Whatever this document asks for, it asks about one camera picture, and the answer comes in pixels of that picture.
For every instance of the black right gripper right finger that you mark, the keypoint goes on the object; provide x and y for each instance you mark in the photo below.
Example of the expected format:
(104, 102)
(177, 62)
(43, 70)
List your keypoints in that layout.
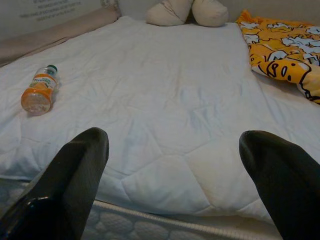
(287, 187)

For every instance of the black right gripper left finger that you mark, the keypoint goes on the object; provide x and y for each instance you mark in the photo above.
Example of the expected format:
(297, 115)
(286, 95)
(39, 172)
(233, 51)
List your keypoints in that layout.
(62, 187)

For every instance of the orange juice bottle green cap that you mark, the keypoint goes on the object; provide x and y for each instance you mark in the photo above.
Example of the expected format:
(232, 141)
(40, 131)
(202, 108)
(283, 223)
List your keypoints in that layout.
(37, 95)

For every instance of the yellow egg cartoon print blanket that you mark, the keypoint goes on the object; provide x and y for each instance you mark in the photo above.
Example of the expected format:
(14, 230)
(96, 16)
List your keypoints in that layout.
(275, 42)

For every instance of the white quilted mattress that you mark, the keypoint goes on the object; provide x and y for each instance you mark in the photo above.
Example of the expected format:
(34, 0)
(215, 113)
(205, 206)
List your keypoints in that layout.
(150, 230)

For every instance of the white quilted bed pad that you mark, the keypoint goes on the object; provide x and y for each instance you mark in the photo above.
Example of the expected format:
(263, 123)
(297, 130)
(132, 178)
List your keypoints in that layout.
(150, 100)

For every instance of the beige long pillow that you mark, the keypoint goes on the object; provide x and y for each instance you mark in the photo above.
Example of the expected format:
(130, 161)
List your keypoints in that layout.
(50, 32)

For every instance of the white sheet with printed text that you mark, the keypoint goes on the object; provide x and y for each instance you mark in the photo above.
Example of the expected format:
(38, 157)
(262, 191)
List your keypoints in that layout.
(50, 12)

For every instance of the floral patterned pillow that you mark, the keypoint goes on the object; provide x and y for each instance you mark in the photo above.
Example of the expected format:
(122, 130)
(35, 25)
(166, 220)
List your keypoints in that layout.
(110, 3)

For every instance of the beige plush toy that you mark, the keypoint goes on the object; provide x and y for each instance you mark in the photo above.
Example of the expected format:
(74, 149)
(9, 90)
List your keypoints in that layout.
(162, 15)

